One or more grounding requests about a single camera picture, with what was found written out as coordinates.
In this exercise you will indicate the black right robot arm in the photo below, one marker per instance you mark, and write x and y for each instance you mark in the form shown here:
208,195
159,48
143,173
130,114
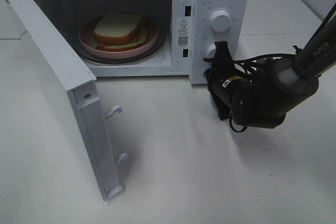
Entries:
259,91

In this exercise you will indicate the upper white power knob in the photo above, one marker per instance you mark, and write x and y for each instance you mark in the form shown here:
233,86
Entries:
220,20

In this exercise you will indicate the pink round plate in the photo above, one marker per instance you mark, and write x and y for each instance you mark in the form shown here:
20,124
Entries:
147,39

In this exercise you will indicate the glass microwave turntable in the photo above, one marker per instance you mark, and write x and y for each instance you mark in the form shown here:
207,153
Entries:
103,61

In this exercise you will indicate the white microwave door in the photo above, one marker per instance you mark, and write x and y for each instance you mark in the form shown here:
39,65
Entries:
70,87

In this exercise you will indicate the white microwave oven body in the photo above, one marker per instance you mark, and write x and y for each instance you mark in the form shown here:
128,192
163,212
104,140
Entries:
185,25

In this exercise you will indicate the white bread sandwich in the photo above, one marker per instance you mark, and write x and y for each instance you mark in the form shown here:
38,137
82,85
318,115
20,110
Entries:
120,31

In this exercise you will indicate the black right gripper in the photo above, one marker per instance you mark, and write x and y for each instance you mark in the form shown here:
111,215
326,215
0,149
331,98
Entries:
231,92

